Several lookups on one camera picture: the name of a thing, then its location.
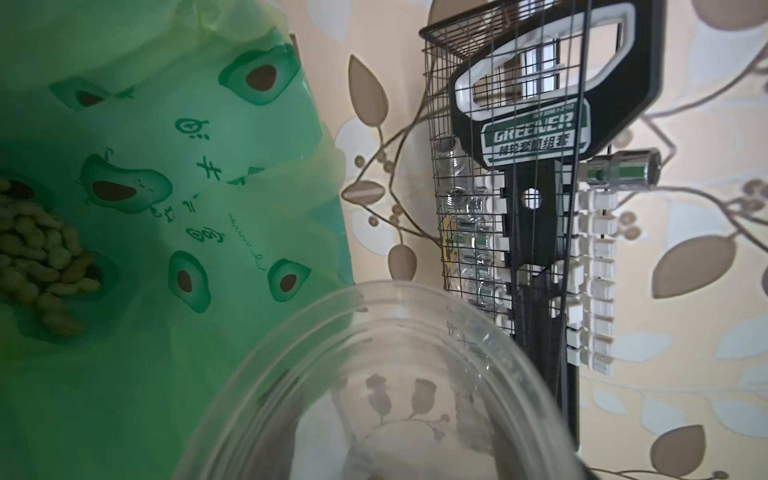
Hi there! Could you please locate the clear peanut jar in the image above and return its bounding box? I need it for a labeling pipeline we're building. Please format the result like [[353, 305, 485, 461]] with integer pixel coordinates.
[[174, 282, 588, 479]]

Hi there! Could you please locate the black wire basket back wall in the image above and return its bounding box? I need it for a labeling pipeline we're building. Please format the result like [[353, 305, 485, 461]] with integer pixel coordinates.
[[421, 1, 598, 440]]

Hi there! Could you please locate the chrome socket on rail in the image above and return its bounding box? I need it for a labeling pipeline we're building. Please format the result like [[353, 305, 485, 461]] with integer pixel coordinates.
[[578, 148, 662, 191]]

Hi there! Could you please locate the pile of peanuts in bin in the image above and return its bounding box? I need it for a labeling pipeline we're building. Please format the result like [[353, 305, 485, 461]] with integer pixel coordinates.
[[1, 177, 103, 338]]

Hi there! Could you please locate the green bin with bag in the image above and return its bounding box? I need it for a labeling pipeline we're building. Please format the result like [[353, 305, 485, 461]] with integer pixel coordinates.
[[1, 1, 351, 479]]

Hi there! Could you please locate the black socket set rail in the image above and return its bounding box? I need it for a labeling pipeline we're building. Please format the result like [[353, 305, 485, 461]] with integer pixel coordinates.
[[421, 1, 666, 434]]

